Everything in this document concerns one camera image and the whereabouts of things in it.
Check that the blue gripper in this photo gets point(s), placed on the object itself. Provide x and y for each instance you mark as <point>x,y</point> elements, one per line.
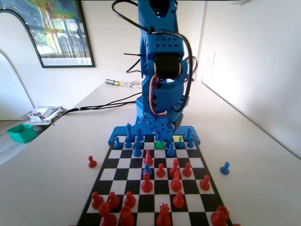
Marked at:
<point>157,125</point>

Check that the blue bishop chess piece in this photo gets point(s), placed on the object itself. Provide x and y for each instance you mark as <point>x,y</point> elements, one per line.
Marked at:
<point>169,144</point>

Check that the blue pawn chess piece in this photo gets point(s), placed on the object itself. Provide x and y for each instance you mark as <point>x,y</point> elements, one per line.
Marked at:
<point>225,170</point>
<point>147,167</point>
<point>171,152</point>
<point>179,144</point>
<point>138,139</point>
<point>117,144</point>
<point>190,144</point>

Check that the blue king chess piece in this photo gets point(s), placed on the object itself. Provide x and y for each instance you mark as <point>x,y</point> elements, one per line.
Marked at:
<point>129,135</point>

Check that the red pawn chess piece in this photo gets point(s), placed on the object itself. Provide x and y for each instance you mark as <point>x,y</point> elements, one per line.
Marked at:
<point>113,202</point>
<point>96,202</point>
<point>92,163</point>
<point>187,171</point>
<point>129,202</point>
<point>205,184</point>
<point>160,172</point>
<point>178,202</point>

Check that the red queen chess piece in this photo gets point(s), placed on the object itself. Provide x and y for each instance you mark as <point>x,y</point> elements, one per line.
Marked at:
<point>163,217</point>

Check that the black white chessboard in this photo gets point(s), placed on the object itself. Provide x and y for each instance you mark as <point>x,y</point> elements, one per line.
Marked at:
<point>160,188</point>

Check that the black zip tie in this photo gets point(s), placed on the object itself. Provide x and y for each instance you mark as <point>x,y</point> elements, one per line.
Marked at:
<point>131,54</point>

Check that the white door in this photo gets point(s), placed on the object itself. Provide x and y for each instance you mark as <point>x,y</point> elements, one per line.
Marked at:
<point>197,28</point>

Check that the paper pile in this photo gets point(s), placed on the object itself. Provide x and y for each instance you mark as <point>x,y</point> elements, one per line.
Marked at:
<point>44,114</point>

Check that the black framed picture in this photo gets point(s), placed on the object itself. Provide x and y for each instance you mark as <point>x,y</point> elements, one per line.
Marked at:
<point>65,35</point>

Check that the green plastic box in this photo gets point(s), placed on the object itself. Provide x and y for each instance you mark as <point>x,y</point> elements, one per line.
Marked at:
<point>21,135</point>

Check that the white arched panel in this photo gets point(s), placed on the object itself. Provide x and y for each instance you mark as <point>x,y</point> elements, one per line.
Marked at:
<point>14,47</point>

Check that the blue arm base plate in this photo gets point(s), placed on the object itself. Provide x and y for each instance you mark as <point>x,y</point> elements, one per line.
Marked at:
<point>120,130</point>

